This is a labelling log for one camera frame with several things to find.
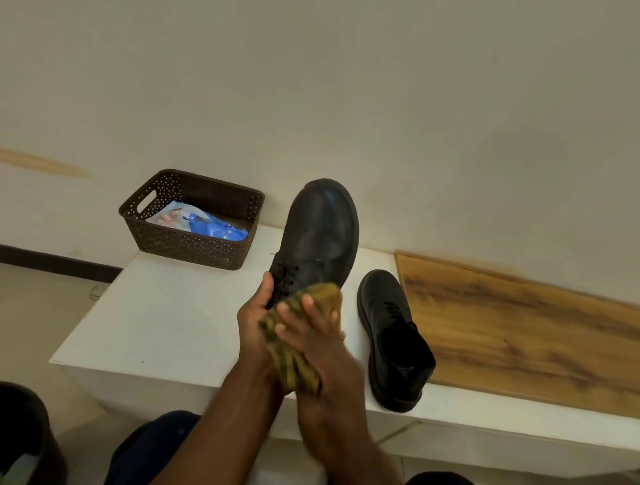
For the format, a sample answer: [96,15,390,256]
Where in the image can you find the person's right hand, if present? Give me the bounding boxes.
[273,293,367,406]

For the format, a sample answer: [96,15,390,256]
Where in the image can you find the person's left hand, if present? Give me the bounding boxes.
[236,271,283,373]

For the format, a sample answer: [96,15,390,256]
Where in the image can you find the yellow checked cloth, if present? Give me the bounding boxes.
[258,282,347,396]

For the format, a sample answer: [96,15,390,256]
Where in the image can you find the black leather shoe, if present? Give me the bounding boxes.
[356,269,438,414]
[263,178,361,310]

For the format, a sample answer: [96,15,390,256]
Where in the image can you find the person's right forearm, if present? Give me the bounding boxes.
[295,392,405,485]

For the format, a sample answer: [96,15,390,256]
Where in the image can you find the person's left forearm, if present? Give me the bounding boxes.
[149,349,287,485]

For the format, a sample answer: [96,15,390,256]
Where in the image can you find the person's dark trousers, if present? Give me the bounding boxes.
[103,410,475,485]

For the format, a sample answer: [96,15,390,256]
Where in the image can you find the brown perforated plastic basket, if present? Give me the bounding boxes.
[118,169,266,272]

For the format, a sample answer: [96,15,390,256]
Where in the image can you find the blue and white plastic packet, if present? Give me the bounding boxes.
[145,200,250,243]

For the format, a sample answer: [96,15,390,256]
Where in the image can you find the wooden board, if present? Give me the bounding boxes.
[394,250,640,420]

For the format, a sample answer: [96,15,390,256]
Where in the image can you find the black bucket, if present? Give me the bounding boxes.
[0,381,69,485]

